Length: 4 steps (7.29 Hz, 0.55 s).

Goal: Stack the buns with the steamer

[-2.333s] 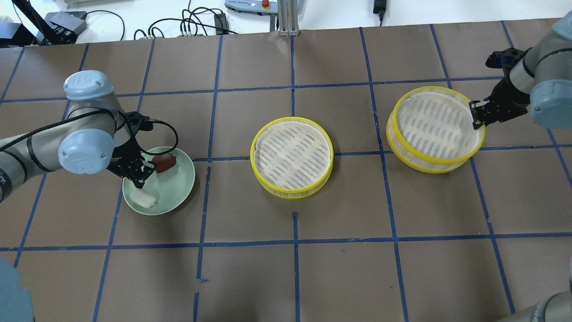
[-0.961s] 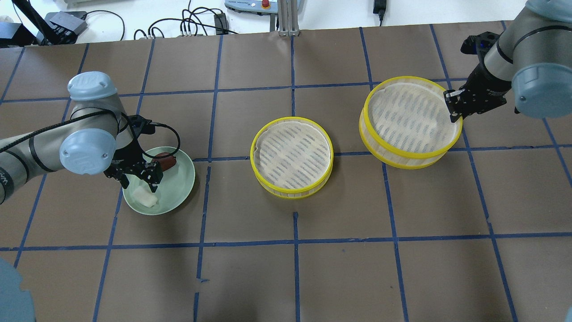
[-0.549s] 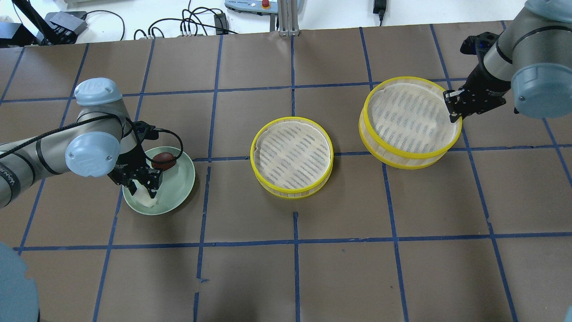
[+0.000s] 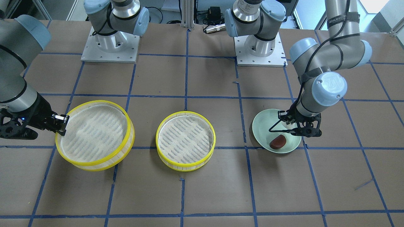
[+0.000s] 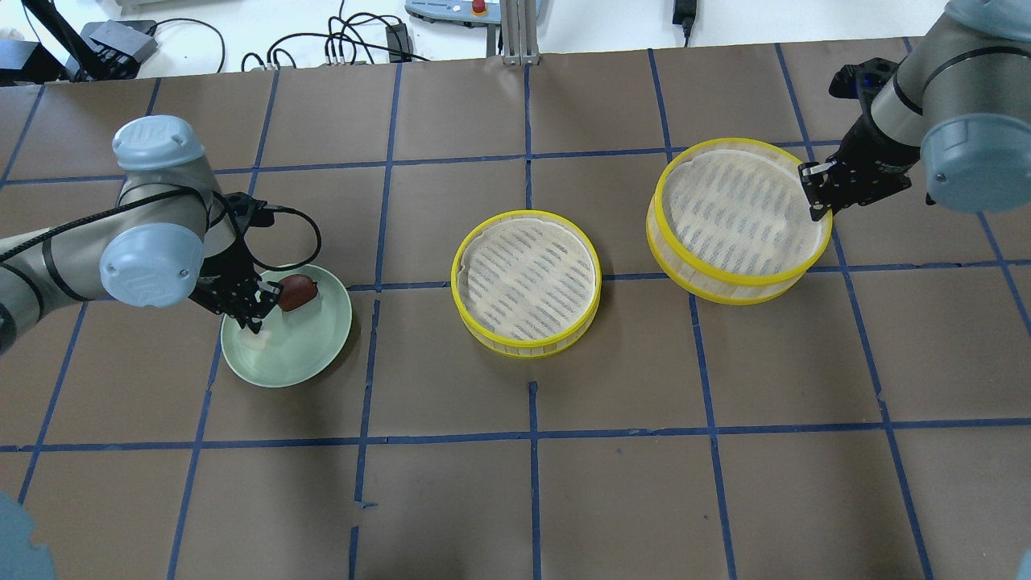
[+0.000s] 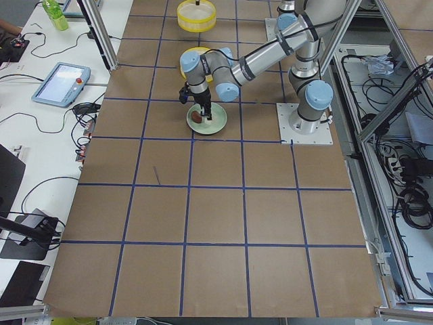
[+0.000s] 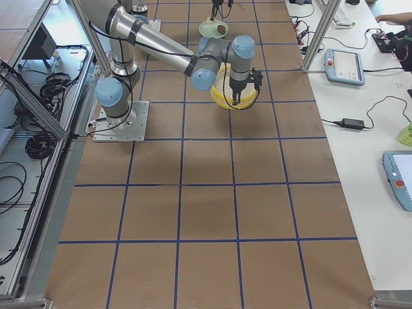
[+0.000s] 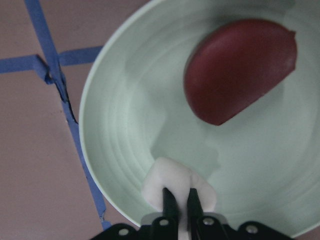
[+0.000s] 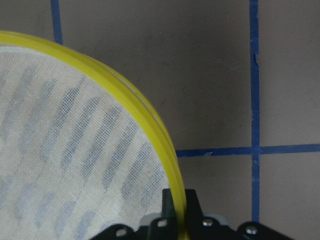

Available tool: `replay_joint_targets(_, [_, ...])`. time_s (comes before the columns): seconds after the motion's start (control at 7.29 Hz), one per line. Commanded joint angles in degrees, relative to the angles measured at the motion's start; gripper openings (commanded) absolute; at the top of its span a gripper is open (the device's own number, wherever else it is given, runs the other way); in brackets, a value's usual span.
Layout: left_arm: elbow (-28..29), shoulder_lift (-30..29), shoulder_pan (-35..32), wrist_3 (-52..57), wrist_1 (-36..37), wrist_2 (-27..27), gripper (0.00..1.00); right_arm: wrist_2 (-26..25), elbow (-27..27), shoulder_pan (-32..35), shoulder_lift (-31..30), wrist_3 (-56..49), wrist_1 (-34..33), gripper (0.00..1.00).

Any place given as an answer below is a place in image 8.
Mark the brown bun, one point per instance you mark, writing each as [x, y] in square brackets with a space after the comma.
[236, 65]

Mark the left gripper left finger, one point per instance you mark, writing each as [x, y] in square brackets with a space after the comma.
[170, 213]

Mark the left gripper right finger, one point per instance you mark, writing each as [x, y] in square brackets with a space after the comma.
[195, 216]

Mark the light green plate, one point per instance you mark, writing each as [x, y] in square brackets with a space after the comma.
[264, 163]

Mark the white bun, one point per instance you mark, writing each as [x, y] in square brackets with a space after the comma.
[178, 179]

